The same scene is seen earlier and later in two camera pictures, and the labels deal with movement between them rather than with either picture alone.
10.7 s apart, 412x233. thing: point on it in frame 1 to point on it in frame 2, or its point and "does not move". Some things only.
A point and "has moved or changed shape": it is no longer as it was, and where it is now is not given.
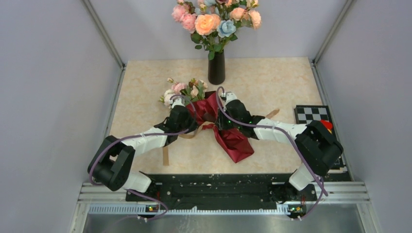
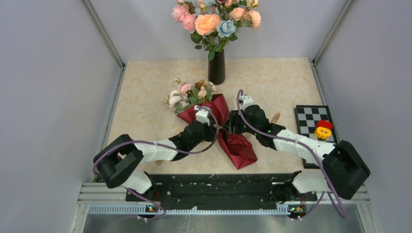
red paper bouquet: x=205 y=108 has moved or changed shape
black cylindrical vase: x=216 y=68 does not move
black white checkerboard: x=304 y=114 does not move
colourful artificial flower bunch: x=213 y=23 does not move
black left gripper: x=194 y=126 to x=212 y=131
